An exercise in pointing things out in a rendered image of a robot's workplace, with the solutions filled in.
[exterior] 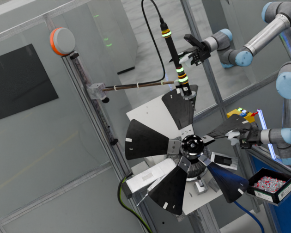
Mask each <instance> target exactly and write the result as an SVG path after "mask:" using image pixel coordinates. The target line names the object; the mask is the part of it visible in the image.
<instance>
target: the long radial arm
mask: <svg viewBox="0 0 291 233"><path fill-rule="evenodd" d="M175 165H176V164H175V162H174V161H173V158H172V156H171V157H169V158H167V159H165V160H164V161H162V162H160V163H158V164H156V165H155V166H153V167H151V168H149V169H147V170H145V171H144V172H142V173H140V174H138V175H136V176H134V177H133V178H131V179H129V180H127V181H126V183H127V184H128V186H129V188H130V190H131V192H132V197H133V196H135V195H137V194H139V193H141V192H142V191H144V190H146V189H148V188H149V187H150V186H151V185H152V184H153V183H154V182H155V181H156V180H157V179H158V178H160V179H161V178H162V177H163V176H165V175H166V174H167V173H168V172H169V171H170V170H171V169H172V168H173V167H174V166H175Z"/></svg>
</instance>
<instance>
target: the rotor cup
mask: <svg viewBox="0 0 291 233"><path fill-rule="evenodd" d="M192 143H193V144H194V145H195V146H194V147H191V144H192ZM203 154H204V142H203V140H202V139H201V138H200V137H199V136H197V135H187V136H186V137H184V138H183V140H182V141H181V143H180V149H179V154H178V155H177V156H178V158H179V159H180V158H181V156H182V155H183V156H184V157H185V158H186V159H188V160H189V161H190V162H191V165H194V164H196V163H198V162H199V160H197V159H198V158H199V157H200V156H201V155H203ZM187 156H189V157H187Z"/></svg>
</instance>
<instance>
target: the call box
mask: <svg viewBox="0 0 291 233"><path fill-rule="evenodd" d="M241 113H242V112H241V111H240V110H237V109H235V110H233V111H231V112H229V113H227V117H228V118H229V117H230V116H231V115H232V114H238V115H239V114H241ZM251 115H252V113H251V112H249V113H248V114H247V113H246V116H243V117H244V118H245V119H246V120H248V121H249V122H250V123H251V122H254V121H255V119H254V117H253V116H251Z"/></svg>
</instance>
